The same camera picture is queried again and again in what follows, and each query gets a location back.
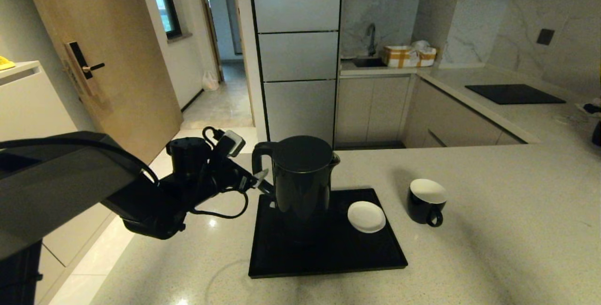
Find black electric kettle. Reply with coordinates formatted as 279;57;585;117
252;135;340;231

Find white saucer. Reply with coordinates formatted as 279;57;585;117
347;200;386;234

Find black cup white inside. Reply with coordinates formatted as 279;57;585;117
407;178;449;228

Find white plastic bag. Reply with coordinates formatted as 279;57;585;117
202;69;220;92

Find black rectangular serving tray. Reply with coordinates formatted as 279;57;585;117
248;188;409;279

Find grey refrigerator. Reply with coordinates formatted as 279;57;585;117
247;0;345;150

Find beige cabinet under sink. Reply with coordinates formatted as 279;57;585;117
334;75;416;148

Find dark kitchen sink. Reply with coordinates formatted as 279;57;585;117
352;56;386;68

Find light wooden door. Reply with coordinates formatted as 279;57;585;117
20;0;184;165

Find metal kitchen faucet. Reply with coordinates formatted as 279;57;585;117
366;23;378;57

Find cardboard box with yellow tape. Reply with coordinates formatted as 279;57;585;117
382;45;438;68

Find dark framed window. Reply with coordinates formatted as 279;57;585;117
146;0;183;39

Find beige cabinet under cooktop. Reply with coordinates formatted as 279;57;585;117
403;76;525;148

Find white storage cabinet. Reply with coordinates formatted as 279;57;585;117
0;60;118;305

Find black induction cooktop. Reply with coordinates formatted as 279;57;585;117
466;83;568;105

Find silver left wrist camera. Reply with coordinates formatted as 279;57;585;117
217;129;246;158

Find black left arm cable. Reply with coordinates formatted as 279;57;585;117
0;127;249;220

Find wooden door frame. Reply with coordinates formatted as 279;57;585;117
196;0;225;83

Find black bronze door lock handle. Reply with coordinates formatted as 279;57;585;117
64;40;106;97

